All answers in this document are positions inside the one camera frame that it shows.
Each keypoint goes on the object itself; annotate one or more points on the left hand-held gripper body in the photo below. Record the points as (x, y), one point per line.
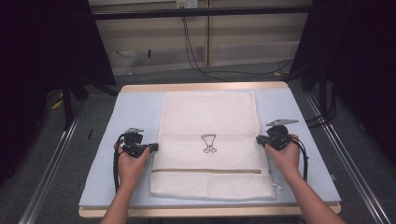
(133, 143)

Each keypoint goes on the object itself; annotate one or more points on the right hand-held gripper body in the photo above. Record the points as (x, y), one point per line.
(279, 137)

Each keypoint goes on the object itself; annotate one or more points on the white mesh laundry bag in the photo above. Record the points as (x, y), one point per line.
(208, 118)

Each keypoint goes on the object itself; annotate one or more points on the person's right hand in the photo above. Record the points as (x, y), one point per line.
(286, 160)

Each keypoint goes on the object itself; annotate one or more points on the person's left hand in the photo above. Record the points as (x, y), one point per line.
(130, 169)

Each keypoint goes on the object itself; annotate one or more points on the light blue table mat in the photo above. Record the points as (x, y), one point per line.
(137, 109)

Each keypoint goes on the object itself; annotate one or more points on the small black floor piece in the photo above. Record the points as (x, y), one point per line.
(90, 133)

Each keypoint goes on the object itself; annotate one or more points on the black metal stand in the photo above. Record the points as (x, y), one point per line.
(67, 105)

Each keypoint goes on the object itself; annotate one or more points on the yellow floor marker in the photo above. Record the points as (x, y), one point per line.
(58, 104)

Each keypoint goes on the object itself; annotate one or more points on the dark curtain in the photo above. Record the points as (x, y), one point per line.
(37, 62)
(361, 62)

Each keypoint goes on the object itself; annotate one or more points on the black horizontal metal bar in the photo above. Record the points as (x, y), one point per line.
(202, 12)

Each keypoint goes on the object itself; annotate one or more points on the aluminium floor rail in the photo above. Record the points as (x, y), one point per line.
(358, 180)
(46, 180)

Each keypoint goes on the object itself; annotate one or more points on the small black wall fitting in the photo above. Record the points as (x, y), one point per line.
(149, 53)

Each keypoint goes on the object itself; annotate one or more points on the white wall socket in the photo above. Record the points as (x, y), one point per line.
(186, 3)

